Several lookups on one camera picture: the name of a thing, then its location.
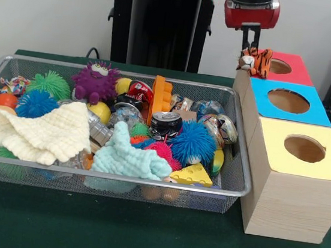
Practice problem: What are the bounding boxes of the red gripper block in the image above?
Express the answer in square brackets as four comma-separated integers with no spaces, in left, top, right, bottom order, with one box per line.
[219,0,282,53]

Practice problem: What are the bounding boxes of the orange striped tiger plush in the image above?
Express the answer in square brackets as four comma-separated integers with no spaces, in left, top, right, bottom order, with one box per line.
[235,44,274,80]

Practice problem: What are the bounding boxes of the shallow metal mesh bin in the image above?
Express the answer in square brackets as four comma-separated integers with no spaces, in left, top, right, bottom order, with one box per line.
[0,52,264,217]

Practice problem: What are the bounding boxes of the orange building block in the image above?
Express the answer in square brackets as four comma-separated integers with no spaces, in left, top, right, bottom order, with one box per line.
[147,74,176,128]

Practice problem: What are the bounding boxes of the blue spiky rubber ball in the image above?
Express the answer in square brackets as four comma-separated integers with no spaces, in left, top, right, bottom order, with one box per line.
[168,117,221,172]
[14,86,62,123]

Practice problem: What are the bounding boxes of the yellow cheese wedge toy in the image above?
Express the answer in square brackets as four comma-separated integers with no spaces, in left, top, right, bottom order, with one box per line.
[168,159,215,189]

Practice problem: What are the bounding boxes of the purple spiky monster toy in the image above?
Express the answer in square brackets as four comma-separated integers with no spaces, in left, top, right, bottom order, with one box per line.
[68,57,123,108]

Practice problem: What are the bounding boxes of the mint knitted cloth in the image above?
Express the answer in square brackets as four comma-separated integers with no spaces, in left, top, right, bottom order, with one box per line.
[89,117,178,183]

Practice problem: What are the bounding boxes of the green spiky rubber ball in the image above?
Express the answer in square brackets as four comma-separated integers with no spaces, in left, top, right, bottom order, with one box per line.
[25,67,74,103]

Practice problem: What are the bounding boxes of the dark green table cloth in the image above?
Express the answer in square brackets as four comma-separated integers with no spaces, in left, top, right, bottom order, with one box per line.
[0,46,331,248]

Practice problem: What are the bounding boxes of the cream knitted cloth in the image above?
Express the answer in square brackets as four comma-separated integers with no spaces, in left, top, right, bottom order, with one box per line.
[0,91,98,171]

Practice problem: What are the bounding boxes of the orange rubber ball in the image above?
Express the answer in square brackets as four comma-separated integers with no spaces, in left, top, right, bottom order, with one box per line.
[0,92,20,110]

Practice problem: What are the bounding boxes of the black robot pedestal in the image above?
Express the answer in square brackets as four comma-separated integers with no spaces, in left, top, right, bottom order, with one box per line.
[96,0,231,76]

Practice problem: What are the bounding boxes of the black looped cable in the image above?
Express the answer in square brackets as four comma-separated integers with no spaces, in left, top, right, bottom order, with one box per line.
[86,47,101,59]

